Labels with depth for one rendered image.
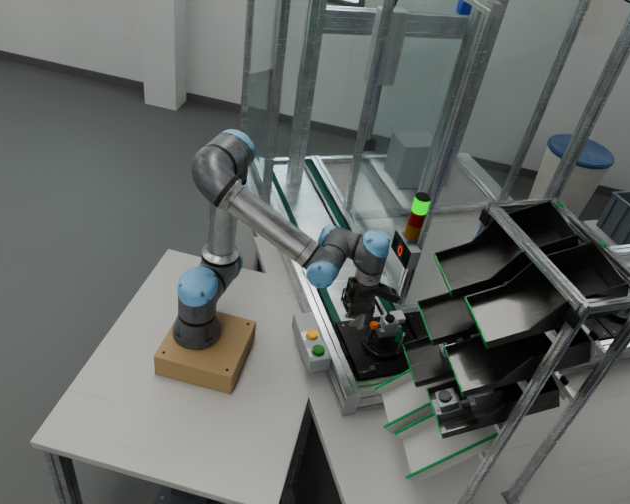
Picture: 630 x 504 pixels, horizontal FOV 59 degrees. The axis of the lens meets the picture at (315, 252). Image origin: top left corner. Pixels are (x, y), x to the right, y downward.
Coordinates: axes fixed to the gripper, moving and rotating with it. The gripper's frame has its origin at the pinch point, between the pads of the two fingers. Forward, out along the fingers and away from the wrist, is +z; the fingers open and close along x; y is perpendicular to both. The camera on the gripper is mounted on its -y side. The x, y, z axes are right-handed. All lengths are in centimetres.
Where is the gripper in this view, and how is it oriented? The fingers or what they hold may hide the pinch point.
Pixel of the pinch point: (360, 325)
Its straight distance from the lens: 175.2
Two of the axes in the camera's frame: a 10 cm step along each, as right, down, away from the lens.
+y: -9.5, 0.8, -3.1
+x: 2.9, 6.3, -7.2
